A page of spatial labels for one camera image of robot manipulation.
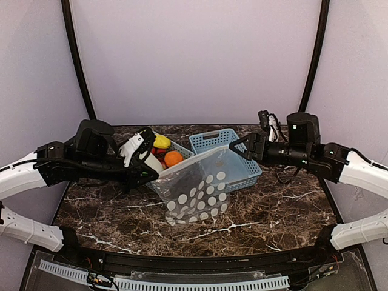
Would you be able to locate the orange toy fruit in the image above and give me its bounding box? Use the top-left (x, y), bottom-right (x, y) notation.
top-left (164, 150), bottom-right (184, 167)

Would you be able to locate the clear dotted zip top bag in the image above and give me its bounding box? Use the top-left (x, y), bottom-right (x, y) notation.
top-left (152, 146), bottom-right (230, 226)

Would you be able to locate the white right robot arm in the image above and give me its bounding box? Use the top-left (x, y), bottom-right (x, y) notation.
top-left (229, 110), bottom-right (387, 252)

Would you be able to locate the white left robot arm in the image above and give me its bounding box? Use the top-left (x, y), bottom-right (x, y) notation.
top-left (1, 119), bottom-right (159, 252)

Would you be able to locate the white toy radish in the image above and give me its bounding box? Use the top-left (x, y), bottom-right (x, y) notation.
top-left (145, 153), bottom-right (164, 173)

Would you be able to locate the yellow toy lemon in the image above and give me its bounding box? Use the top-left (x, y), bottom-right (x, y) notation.
top-left (153, 134), bottom-right (171, 149)

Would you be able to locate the large blue perforated basket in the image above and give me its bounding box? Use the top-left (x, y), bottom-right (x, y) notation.
top-left (189, 128), bottom-right (263, 192)

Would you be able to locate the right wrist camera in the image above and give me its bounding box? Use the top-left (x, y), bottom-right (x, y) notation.
top-left (258, 110), bottom-right (283, 142)

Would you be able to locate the white slotted cable duct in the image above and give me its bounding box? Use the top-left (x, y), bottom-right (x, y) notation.
top-left (39, 260), bottom-right (290, 290)

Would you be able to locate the black front table rail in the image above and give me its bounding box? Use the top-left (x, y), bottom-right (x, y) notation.
top-left (55, 247), bottom-right (339, 275)

